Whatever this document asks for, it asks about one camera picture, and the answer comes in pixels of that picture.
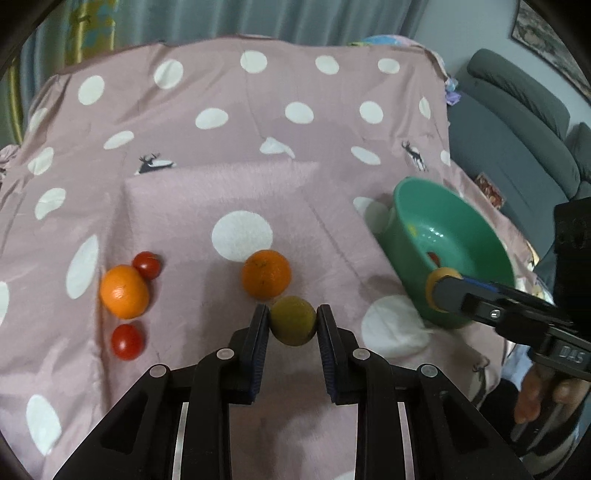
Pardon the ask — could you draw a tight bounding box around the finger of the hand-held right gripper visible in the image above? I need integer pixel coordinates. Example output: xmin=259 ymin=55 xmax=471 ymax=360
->
xmin=462 ymin=277 xmax=571 ymax=320
xmin=434 ymin=276 xmax=573 ymax=344

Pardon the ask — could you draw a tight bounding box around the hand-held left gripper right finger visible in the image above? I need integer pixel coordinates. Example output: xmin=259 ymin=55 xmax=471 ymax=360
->
xmin=316 ymin=304 xmax=536 ymax=480

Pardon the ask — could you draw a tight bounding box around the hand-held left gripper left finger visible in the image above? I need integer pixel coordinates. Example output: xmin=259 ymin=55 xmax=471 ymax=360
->
xmin=53 ymin=305 xmax=271 ymax=480

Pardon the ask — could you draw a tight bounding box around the small yellow fruit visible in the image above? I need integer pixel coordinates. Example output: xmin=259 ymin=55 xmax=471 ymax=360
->
xmin=426 ymin=267 xmax=464 ymax=315

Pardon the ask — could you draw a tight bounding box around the green round fruit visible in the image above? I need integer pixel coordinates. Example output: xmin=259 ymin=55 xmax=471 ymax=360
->
xmin=269 ymin=296 xmax=318 ymax=346

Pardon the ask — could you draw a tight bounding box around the orange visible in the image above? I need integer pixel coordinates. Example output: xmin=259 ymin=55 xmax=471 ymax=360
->
xmin=99 ymin=264 xmax=151 ymax=320
xmin=241 ymin=249 xmax=293 ymax=300

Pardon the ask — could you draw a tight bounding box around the green plastic bowl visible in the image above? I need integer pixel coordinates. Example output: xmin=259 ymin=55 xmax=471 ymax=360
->
xmin=379 ymin=176 xmax=515 ymax=329

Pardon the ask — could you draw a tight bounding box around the person's right hand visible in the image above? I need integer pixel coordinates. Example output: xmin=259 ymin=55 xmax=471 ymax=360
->
xmin=514 ymin=362 xmax=585 ymax=425

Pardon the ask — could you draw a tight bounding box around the grey sofa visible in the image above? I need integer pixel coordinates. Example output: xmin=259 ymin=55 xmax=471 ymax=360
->
xmin=445 ymin=48 xmax=591 ymax=278

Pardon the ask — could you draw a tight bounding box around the pink polka dot blanket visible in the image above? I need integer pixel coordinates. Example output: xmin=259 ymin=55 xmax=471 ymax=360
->
xmin=0 ymin=37 xmax=546 ymax=480

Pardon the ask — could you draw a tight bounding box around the pastel patterned cloth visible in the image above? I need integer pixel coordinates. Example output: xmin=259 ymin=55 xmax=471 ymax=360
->
xmin=346 ymin=34 xmax=462 ymax=108

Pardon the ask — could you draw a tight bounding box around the grey curtain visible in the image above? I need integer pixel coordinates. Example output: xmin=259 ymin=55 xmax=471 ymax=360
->
xmin=14 ymin=0 xmax=426 ymax=79

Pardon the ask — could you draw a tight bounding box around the yellow patterned curtain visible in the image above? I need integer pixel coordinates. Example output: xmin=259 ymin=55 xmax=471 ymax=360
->
xmin=65 ymin=0 xmax=116 ymax=70

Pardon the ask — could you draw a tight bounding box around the framed wall picture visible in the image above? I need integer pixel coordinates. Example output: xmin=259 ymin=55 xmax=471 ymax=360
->
xmin=512 ymin=0 xmax=591 ymax=100

